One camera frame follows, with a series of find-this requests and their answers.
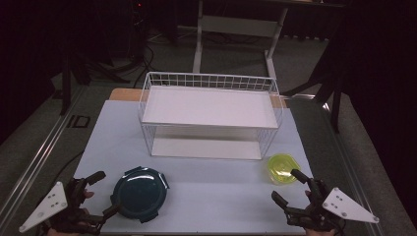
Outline white wire shelf rack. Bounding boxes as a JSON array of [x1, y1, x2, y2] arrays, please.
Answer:
[[138, 71, 285, 161]]

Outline black stand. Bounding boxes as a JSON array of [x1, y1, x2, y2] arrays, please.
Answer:
[[280, 38, 347, 134], [59, 53, 87, 116]]

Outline black floor bracket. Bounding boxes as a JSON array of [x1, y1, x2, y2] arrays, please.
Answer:
[[66, 114, 91, 129]]

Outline person's right hand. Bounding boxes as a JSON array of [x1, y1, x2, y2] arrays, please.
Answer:
[[304, 190, 336, 236]]

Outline person's left hand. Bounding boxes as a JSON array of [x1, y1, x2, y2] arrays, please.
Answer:
[[47, 190, 95, 236]]

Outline yellow-green plastic container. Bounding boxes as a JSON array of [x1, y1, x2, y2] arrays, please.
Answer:
[[267, 152, 302, 185]]

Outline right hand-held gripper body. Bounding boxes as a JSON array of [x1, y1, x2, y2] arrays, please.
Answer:
[[284, 180, 381, 232]]

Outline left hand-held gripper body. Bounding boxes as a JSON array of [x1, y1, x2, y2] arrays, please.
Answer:
[[19, 177, 106, 236]]

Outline pale table board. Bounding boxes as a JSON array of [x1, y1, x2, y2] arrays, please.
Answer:
[[70, 98, 316, 235]]

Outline black floor cable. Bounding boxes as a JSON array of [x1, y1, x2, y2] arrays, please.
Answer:
[[57, 149, 86, 180]]

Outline dark equipment tower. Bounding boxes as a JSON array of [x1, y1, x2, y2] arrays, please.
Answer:
[[128, 0, 149, 63]]

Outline black cable bundle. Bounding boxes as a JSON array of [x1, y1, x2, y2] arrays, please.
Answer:
[[132, 44, 155, 89]]

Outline white metal desk frame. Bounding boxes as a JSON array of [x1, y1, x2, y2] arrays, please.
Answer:
[[192, 0, 347, 81]]

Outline metal floor rail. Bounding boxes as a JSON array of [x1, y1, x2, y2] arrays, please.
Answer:
[[0, 84, 87, 227], [322, 101, 386, 236]]

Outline round container with teal lid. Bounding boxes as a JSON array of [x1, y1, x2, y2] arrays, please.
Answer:
[[110, 165, 170, 224]]

